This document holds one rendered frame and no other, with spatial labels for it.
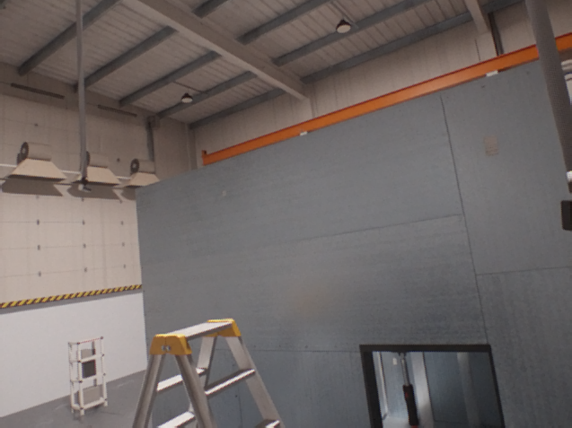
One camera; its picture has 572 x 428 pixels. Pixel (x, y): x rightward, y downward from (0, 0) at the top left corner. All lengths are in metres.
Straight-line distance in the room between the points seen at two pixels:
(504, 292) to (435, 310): 0.29
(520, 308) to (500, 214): 0.37
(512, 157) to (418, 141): 0.39
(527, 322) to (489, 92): 0.93
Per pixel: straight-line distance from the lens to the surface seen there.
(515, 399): 1.95
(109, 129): 13.30
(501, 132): 1.87
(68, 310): 12.10
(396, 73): 11.60
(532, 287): 1.84
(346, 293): 2.07
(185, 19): 9.47
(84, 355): 10.18
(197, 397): 1.77
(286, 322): 2.28
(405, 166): 1.94
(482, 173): 1.86
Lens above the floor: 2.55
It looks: 9 degrees up
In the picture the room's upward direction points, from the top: 7 degrees counter-clockwise
